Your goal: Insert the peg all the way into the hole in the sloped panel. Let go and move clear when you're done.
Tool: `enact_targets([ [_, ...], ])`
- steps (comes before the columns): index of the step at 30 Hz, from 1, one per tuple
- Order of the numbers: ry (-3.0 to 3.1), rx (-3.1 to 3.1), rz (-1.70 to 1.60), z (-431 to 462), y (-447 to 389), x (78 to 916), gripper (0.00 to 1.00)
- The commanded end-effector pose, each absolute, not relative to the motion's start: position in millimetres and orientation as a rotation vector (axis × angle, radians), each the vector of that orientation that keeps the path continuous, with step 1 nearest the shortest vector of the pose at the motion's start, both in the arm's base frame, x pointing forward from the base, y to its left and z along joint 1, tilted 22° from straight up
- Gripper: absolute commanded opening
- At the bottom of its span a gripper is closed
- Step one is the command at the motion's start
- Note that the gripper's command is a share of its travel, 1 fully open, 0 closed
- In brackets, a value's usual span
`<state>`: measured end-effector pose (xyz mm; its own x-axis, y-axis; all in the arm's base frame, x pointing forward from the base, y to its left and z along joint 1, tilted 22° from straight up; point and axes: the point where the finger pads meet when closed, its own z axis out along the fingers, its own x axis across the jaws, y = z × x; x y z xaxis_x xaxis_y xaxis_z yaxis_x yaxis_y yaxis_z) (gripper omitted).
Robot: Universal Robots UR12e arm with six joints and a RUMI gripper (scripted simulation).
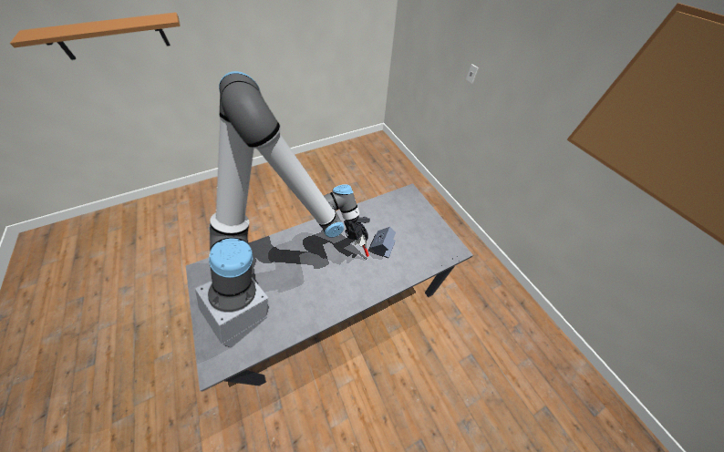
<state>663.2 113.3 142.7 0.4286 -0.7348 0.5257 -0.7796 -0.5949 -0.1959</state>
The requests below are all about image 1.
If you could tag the grey sloped panel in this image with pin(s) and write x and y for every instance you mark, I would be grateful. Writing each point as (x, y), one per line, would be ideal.
(383, 242)

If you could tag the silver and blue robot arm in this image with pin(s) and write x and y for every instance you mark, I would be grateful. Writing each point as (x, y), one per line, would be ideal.
(246, 118)

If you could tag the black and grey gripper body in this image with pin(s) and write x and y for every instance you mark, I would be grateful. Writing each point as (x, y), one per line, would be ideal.
(356, 231)

